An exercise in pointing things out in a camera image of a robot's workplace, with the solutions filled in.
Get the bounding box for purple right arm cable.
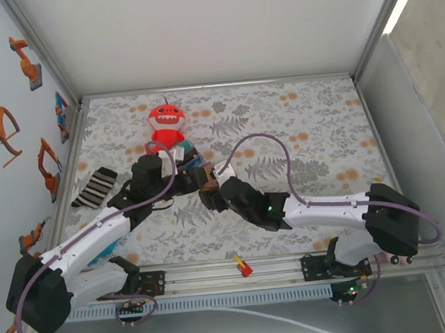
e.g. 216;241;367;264
214;117;443;263

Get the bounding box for small circuit board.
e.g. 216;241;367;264
329;278;370;304
116;299;147;316

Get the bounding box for small red yellow toy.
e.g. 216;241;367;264
233;253;254;280

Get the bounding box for blue VIP credit card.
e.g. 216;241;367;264
184;155;207;171

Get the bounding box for wide aluminium base rail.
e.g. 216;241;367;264
69;237;445;306

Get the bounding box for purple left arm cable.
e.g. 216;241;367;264
0;138;192;333

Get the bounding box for white slotted cable duct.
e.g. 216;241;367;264
65;284;334;323

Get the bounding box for aluminium frame post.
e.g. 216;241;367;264
0;0;85;113
345;0;429;85

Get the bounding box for blue alarm clock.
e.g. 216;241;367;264
85;241;120;267

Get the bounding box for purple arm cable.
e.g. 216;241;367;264
0;138;192;333
214;117;443;263

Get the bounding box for red shark plush toy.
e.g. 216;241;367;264
145;95;191;155

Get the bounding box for floral tablecloth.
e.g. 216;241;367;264
50;71;408;275

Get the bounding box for clear acrylic card box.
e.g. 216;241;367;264
169;137;210;172

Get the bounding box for thin white tube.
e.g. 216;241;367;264
213;295;339;333

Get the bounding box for black white striped sock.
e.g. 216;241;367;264
68;165;122;212

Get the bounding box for short purple cable loop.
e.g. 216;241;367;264
334;255;387;308
112;288;160;329

